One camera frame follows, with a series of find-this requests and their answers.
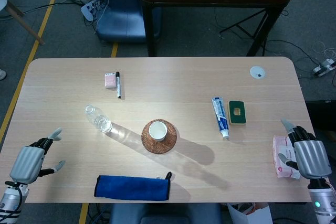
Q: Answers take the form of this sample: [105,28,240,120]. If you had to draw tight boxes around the pink wet wipes pack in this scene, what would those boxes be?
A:
[272,134,301,180]

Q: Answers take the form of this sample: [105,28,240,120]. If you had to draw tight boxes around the white power strip with plugs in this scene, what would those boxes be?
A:
[80,0,106,22]

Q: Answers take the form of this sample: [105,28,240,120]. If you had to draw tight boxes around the black white marker pen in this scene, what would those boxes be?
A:
[115,71,122,100]

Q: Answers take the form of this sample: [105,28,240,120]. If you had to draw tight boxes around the white chair with wooden legs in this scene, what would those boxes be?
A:
[0,0,46,46]

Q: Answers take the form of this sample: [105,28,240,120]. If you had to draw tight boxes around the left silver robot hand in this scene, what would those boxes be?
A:
[9,127,66,185]

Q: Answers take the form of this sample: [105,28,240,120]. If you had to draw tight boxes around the white paper cup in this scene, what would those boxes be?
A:
[149,120,168,142]

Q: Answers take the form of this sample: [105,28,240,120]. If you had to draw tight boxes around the blue microfiber towel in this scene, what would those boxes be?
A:
[93,172,173,201]

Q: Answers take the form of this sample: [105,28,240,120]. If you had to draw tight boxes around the green yellow scouring sponge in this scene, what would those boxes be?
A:
[228,100,247,125]

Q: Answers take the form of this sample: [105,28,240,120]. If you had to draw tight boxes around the black tripod legs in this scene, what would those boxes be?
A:
[219,8,268,41]

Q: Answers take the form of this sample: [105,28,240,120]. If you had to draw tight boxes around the round woven rattan coaster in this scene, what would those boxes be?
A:
[141,119,177,154]

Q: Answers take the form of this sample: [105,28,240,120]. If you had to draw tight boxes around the blue white toothpaste tube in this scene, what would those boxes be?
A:
[211,97,230,138]

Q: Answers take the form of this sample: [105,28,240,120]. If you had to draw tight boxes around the grey power strip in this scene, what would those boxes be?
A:
[311,59,336,77]

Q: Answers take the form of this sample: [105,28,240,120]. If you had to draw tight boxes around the white round cable grommet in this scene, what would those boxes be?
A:
[249,66,266,79]

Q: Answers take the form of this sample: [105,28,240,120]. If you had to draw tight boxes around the pink white eraser block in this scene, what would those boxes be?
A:
[104,72,117,89]

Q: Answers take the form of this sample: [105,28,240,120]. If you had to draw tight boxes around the white paper bag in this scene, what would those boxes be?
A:
[227,202,274,224]

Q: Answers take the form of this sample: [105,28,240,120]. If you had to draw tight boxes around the white coiled cable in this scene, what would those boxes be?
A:
[312,40,336,61]

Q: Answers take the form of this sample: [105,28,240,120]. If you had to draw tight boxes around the transparent plastic water bottle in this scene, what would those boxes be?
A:
[84,104,113,133]

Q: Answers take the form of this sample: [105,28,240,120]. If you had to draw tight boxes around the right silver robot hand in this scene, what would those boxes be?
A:
[278,118,333,180]

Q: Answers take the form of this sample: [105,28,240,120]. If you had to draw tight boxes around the black box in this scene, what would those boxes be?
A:
[306,99,336,133]

